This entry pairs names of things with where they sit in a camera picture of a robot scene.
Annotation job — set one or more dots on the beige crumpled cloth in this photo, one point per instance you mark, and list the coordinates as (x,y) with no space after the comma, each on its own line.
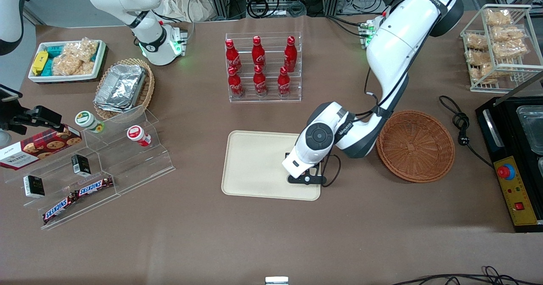
(182,3)

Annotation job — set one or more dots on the beige plastic tray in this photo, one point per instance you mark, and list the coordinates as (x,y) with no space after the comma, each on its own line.
(254,165)

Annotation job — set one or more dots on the clear acrylic bottle rack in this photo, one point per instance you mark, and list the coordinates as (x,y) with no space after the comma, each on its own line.
(265,96)

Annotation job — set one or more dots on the teal snack packet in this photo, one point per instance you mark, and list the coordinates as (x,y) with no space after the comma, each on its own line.
(54,49)

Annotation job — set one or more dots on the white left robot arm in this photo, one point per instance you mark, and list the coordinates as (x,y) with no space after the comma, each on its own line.
(394,51)

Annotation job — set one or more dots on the light oval wicker basket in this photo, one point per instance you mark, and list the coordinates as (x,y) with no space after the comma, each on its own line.
(146,92)

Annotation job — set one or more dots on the white power strip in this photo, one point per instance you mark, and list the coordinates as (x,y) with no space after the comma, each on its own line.
(360,3)

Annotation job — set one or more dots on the Snickers chocolate bar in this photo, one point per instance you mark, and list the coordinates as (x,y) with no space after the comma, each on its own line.
(59,208)
(94,186)

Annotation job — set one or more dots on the brown wicker basket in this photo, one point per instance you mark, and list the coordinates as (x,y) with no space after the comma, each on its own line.
(415,147)

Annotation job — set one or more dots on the clear bag of rice crackers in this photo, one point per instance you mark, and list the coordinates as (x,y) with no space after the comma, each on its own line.
(76,58)

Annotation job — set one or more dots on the red emergency stop button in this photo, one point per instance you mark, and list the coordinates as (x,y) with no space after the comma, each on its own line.
(506,172)

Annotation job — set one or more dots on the red cola bottle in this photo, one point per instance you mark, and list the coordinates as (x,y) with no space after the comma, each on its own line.
(284,82)
(260,81)
(232,56)
(235,83)
(258,52)
(290,54)

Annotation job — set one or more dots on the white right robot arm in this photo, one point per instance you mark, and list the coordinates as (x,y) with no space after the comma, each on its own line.
(144,30)

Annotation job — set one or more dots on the yellow control box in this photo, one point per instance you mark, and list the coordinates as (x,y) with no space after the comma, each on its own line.
(515,200)

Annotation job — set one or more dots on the small black box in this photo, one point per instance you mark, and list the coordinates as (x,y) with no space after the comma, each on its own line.
(34,186)
(80,165)

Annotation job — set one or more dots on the white rectangular snack bin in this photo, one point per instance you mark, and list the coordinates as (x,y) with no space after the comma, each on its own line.
(68,78)

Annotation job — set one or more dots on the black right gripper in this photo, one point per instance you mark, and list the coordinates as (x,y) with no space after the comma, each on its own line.
(29,118)

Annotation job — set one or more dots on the stacked aluminium foil containers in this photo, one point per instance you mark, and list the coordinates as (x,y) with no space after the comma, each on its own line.
(121,88)

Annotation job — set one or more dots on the clear glass dish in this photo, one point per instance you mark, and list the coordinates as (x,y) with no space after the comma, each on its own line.
(532,128)

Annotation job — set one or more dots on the bagged fried snack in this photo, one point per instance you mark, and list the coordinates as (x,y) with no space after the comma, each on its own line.
(509,41)
(483,74)
(479,57)
(498,17)
(476,41)

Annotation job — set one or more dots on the black countertop appliance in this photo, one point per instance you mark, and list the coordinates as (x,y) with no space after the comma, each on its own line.
(505,128)

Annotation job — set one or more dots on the red Walkers cookie box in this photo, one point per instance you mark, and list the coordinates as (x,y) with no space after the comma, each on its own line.
(38,149)

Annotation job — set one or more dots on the clear acrylic stepped shelf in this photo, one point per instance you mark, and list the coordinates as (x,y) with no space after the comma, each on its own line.
(127,166)

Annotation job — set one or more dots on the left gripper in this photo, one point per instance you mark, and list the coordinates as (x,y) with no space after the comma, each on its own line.
(287,155)

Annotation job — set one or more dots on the red lid yogurt cup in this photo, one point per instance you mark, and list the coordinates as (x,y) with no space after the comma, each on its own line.
(138,135)

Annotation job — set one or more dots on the green lid yogurt cup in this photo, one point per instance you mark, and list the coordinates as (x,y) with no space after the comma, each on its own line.
(87,120)

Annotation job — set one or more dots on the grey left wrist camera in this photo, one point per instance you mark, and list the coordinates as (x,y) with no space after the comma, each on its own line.
(307,180)

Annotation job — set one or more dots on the yellow snack packet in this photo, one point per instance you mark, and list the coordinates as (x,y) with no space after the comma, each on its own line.
(39,62)

